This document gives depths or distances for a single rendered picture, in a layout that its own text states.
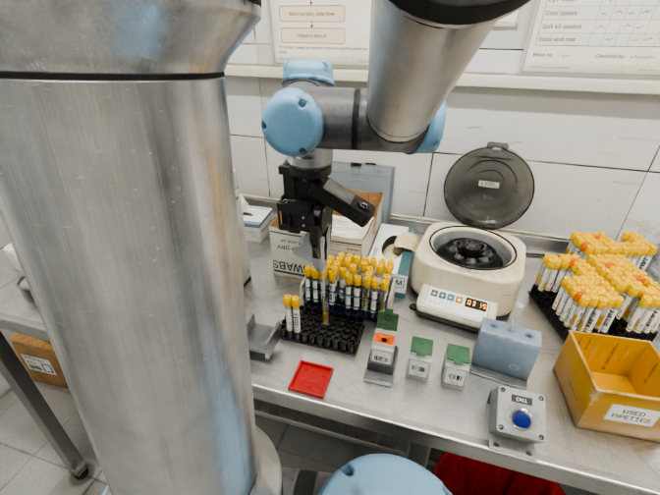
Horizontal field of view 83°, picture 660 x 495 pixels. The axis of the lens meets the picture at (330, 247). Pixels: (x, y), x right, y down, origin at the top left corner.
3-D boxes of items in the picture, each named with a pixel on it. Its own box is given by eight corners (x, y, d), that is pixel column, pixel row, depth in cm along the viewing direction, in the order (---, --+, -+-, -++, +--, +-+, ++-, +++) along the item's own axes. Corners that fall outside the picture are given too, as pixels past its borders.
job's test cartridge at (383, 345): (369, 367, 71) (371, 345, 68) (373, 350, 75) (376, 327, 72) (390, 372, 70) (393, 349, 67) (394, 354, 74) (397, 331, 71)
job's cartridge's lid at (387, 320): (378, 307, 70) (378, 306, 70) (376, 328, 72) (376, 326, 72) (399, 311, 69) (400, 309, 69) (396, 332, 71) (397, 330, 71)
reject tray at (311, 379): (288, 390, 69) (287, 387, 68) (301, 362, 74) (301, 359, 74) (322, 399, 67) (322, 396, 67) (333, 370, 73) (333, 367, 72)
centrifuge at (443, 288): (398, 311, 87) (404, 268, 81) (427, 249, 110) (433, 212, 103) (509, 345, 78) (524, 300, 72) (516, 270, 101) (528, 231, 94)
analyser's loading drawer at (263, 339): (178, 337, 77) (172, 318, 75) (196, 315, 83) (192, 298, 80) (268, 358, 72) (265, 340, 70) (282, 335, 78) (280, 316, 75)
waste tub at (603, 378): (574, 428, 62) (596, 390, 57) (551, 366, 73) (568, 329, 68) (664, 445, 60) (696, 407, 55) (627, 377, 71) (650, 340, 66)
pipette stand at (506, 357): (468, 372, 72) (479, 335, 67) (472, 348, 78) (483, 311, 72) (525, 391, 69) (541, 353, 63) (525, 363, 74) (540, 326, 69)
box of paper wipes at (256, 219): (194, 234, 118) (186, 197, 111) (212, 217, 127) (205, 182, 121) (260, 242, 114) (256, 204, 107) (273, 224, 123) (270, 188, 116)
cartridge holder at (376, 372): (363, 381, 70) (363, 368, 69) (372, 347, 78) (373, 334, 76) (392, 388, 69) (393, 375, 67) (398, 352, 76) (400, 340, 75)
